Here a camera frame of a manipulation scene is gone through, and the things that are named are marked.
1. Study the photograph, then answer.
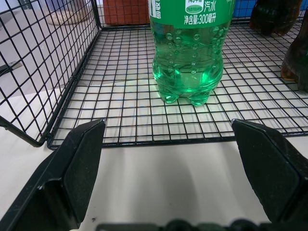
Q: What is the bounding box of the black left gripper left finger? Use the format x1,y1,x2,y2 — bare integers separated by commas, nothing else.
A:
0,119,106,231

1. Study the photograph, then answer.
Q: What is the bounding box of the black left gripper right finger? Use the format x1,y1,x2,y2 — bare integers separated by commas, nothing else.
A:
231,118,308,231

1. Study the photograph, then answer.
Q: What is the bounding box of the green soda bottle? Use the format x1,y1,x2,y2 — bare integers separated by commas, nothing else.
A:
148,0,235,105

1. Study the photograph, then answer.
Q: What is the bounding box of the dark cola bottle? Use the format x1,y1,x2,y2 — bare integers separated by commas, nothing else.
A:
249,0,303,36
280,23,308,91

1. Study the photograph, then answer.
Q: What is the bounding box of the beige woven round object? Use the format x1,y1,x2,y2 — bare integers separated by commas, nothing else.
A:
45,10,97,26

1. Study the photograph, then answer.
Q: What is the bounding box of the blue box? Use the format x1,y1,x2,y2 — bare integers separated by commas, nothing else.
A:
232,0,256,19

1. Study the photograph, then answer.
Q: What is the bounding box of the red-brown box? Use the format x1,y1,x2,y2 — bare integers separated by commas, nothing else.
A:
103,0,152,26

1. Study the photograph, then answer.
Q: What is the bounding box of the black wire basket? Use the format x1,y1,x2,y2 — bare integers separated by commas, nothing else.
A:
0,0,308,151

